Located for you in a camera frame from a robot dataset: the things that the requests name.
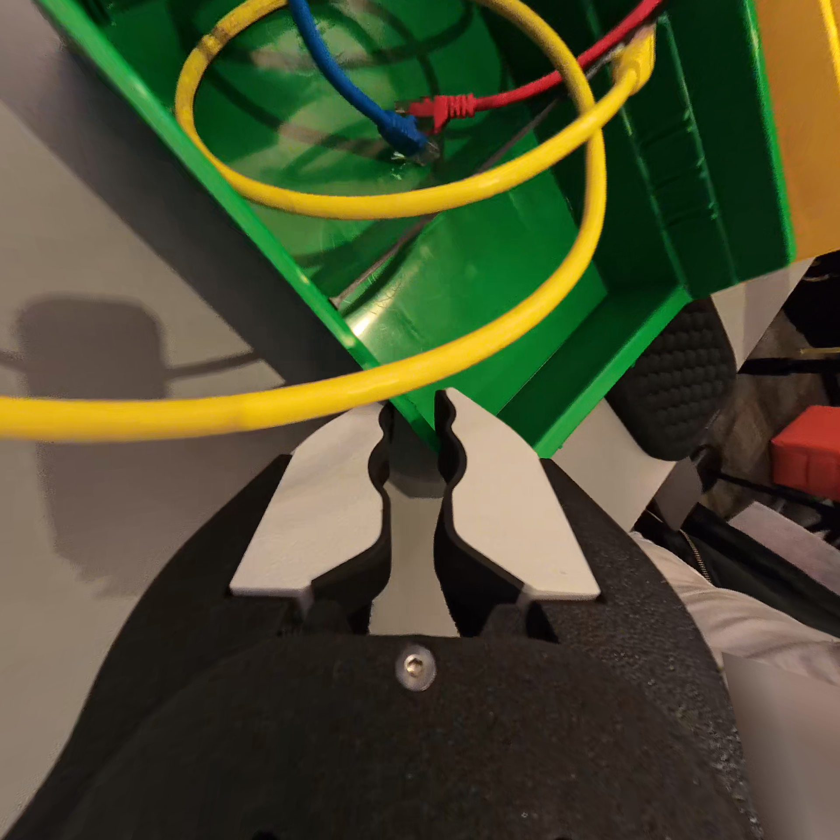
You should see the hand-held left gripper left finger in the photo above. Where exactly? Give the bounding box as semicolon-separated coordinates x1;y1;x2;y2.
230;402;395;635

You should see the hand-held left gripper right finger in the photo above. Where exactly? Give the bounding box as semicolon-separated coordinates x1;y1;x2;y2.
433;388;602;637

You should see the yellow ethernet cable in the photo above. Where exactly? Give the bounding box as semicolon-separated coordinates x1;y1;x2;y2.
0;0;658;443

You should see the green plastic bin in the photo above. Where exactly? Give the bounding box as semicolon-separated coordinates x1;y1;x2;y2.
33;0;799;460

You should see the red ethernet cable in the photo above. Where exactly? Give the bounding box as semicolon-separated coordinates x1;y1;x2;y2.
395;0;668;137

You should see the blue ethernet cable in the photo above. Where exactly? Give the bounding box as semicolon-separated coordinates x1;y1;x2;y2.
287;0;439;164

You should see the yellow plastic bin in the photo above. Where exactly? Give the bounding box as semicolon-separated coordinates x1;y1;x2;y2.
753;0;840;258

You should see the black textured armrest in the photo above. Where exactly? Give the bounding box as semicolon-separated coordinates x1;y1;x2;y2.
607;298;737;462

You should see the person's white clothing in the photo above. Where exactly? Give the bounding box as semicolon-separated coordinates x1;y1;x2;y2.
629;530;840;686

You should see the clear bin divider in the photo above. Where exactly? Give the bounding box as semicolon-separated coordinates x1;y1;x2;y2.
330;108;553;311

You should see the red box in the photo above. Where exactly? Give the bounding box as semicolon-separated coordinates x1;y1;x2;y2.
770;405;840;503

